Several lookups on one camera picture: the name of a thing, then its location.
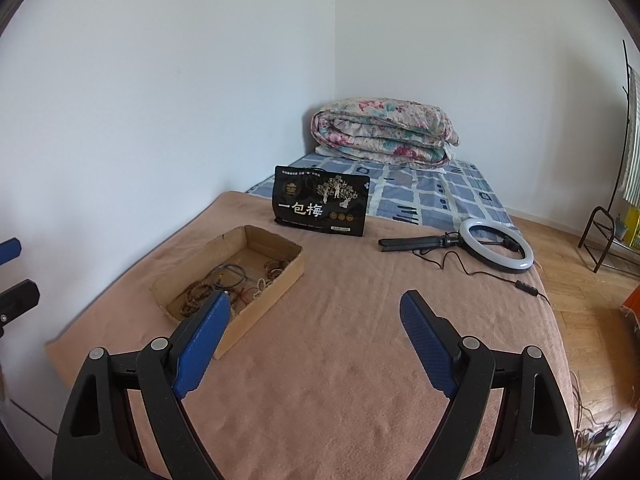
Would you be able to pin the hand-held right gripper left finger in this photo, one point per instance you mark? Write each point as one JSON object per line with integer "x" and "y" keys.
{"x": 202, "y": 345}

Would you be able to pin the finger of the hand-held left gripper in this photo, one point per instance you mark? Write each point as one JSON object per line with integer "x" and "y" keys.
{"x": 9, "y": 251}
{"x": 17, "y": 301}

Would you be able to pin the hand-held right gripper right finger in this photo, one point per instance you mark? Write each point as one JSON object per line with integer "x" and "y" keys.
{"x": 427, "y": 345}

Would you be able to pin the cardboard box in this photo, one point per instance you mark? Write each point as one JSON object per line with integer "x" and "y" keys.
{"x": 270, "y": 290}

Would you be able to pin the blue checked bedsheet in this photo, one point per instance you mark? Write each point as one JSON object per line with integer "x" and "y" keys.
{"x": 425, "y": 195}

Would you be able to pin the black snack bag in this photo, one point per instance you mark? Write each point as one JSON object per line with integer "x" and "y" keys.
{"x": 320, "y": 205}

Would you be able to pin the black metal shoe rack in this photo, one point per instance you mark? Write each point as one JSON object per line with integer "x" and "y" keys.
{"x": 597, "y": 232}

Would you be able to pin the orange cloth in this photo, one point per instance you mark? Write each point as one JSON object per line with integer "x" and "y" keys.
{"x": 632, "y": 312}

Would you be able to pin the folded floral quilt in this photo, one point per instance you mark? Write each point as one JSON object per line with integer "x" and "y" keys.
{"x": 380, "y": 130}

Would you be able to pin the black coat rack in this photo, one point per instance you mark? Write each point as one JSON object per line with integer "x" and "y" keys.
{"x": 621, "y": 160}

